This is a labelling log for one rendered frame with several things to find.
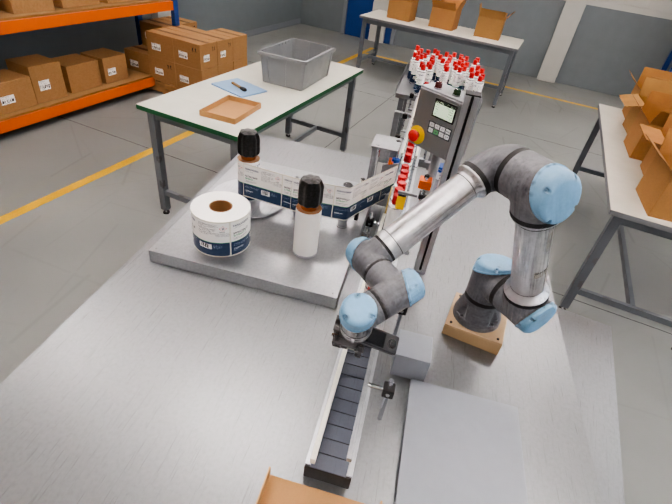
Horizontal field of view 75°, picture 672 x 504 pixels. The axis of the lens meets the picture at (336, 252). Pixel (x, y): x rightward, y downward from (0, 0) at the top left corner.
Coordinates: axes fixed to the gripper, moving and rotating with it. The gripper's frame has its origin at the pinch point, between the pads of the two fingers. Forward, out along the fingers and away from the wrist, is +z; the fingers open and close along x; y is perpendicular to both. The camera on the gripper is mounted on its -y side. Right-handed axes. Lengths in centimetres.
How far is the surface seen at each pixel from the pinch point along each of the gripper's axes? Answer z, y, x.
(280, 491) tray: -10.1, 9.6, 37.9
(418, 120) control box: -8, 0, -73
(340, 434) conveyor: -6.9, -0.3, 23.1
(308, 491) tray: -9.2, 3.6, 36.4
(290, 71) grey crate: 118, 98, -203
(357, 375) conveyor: 2.1, -0.9, 7.4
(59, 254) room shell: 127, 195, -33
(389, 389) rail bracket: -9.9, -9.1, 10.3
